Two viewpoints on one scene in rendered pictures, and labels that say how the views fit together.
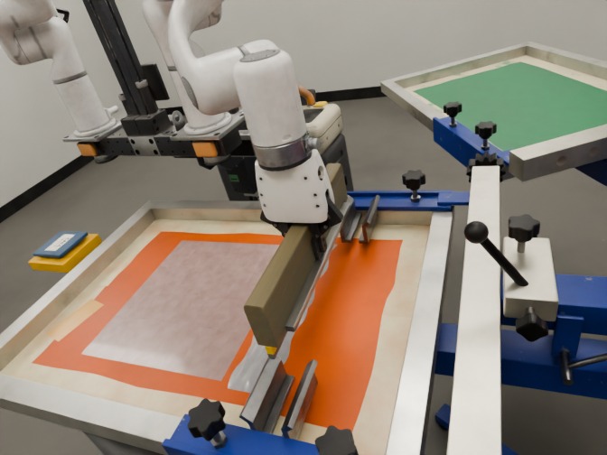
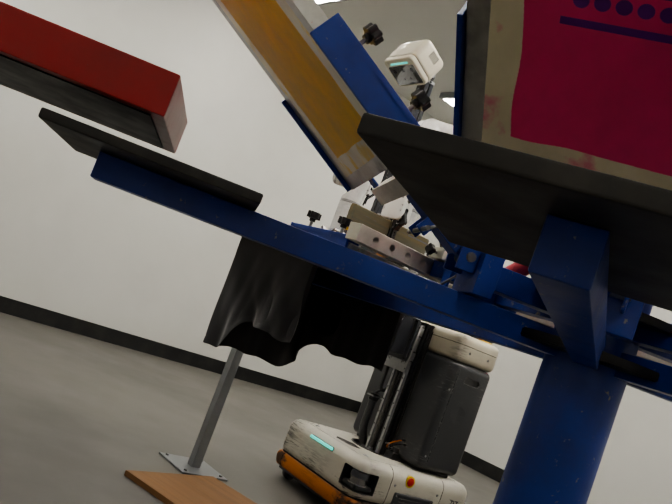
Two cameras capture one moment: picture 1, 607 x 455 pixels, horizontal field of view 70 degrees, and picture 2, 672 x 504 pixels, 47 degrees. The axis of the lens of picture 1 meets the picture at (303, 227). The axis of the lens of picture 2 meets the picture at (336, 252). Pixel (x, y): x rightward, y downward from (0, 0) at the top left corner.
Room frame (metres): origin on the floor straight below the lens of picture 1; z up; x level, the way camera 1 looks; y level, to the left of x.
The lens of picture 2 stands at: (-1.81, -0.91, 0.76)
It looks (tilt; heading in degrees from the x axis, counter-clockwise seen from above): 5 degrees up; 24
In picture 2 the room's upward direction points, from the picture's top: 21 degrees clockwise
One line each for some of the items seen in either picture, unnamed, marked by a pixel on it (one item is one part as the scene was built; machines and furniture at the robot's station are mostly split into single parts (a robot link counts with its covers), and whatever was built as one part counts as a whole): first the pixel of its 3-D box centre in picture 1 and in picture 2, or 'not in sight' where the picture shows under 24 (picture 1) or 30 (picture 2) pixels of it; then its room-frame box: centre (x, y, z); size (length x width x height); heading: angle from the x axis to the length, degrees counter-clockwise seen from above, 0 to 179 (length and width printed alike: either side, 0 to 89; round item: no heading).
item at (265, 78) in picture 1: (266, 88); not in sight; (0.59, 0.00, 1.33); 0.15 x 0.10 x 0.11; 17
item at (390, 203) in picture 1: (378, 209); not in sight; (0.78, -0.16, 0.98); 0.30 x 0.05 x 0.07; 62
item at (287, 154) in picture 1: (286, 144); not in sight; (0.55, -0.01, 1.26); 0.09 x 0.07 x 0.03; 62
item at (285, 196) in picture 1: (292, 184); (398, 204); (0.55, 0.00, 1.20); 0.10 x 0.08 x 0.11; 62
